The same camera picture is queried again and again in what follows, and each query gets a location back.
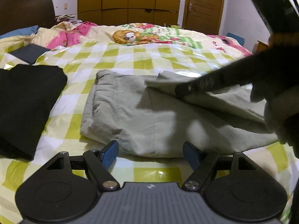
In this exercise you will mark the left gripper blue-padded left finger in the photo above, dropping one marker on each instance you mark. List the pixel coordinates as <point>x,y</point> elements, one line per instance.
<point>98,163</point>

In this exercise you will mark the black folded garment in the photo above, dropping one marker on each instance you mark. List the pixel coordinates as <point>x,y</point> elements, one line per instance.
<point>28,94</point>

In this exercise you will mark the wooden side desk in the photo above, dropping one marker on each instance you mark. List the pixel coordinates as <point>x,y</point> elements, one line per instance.
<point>260,46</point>

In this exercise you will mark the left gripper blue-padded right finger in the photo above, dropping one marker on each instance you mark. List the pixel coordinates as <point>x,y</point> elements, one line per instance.
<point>203,165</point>

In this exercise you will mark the cartoon print quilt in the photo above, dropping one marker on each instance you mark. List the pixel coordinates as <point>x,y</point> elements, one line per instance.
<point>67,34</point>

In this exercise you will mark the gloved right hand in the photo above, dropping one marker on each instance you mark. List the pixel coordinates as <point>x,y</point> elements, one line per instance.
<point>280,113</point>

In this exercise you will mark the blue foam mat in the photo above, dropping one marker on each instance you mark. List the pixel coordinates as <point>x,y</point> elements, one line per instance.
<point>239,39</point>

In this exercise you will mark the blue pillow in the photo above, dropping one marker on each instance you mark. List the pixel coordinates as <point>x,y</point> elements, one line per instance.
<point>21,31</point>

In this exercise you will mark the dark wooden headboard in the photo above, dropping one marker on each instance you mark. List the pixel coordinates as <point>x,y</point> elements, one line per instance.
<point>16,14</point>

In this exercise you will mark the dark navy folded cloth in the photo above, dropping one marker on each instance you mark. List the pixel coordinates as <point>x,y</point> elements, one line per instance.
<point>29,53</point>

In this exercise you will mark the brown wooden door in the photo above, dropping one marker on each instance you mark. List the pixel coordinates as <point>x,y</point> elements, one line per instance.
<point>203,16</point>

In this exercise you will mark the brown wooden wardrobe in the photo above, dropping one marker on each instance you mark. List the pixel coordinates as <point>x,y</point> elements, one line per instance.
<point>118,12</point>

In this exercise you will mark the grey-green pants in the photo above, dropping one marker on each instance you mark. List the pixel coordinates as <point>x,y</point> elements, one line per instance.
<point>143,114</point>

